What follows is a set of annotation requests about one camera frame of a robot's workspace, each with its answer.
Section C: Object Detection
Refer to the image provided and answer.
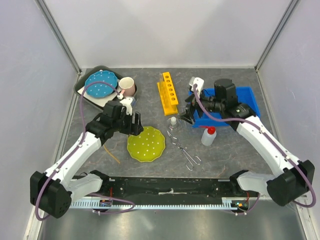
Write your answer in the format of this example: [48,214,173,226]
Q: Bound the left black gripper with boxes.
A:
[112,110,144,137]

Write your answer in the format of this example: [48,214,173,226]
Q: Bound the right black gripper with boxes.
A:
[178,88,225,125]

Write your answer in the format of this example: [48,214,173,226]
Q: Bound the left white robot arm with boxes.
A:
[30,96,144,219]

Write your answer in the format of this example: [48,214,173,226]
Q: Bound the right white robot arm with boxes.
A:
[180,77,317,208]

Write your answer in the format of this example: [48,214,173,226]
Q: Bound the yellow test tube rack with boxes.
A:
[157,72,179,116]

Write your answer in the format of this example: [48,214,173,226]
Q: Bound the glass flask white stopper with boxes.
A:
[167,116,181,132]

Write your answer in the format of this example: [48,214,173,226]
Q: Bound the green dotted plate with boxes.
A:
[127,126,166,163]

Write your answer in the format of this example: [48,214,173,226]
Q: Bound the white wash bottle red cap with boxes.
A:
[200,125,217,146]

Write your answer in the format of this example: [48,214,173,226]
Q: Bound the pink mug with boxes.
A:
[117,77,136,100]

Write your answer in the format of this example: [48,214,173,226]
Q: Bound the white square plate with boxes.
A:
[83,84,118,108]

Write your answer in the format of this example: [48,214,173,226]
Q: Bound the blue dotted plate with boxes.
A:
[84,70,118,99]

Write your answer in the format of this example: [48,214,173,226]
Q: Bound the metal crucible tongs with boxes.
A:
[166,130,202,171]

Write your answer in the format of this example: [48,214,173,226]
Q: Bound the blue plastic bin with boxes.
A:
[192,86,261,128]

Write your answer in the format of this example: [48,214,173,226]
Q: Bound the grey plastic tray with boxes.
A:
[74,65,123,111]

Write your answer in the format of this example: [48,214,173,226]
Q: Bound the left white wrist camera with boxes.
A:
[120,96,136,116]

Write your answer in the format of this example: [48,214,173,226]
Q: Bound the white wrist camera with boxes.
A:
[120,96,136,116]
[189,76,205,94]

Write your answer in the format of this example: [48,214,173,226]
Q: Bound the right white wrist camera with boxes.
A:
[189,76,205,94]

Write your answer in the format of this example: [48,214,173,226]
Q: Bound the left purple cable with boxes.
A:
[34,81,136,222]

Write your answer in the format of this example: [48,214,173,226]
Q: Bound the purple cable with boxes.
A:
[34,81,136,222]
[193,83,317,216]

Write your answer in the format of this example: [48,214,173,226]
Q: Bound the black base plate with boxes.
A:
[98,176,258,204]

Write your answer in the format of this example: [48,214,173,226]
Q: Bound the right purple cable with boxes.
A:
[193,83,317,216]

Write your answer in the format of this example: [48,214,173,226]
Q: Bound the slotted cable duct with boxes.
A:
[70,197,249,212]

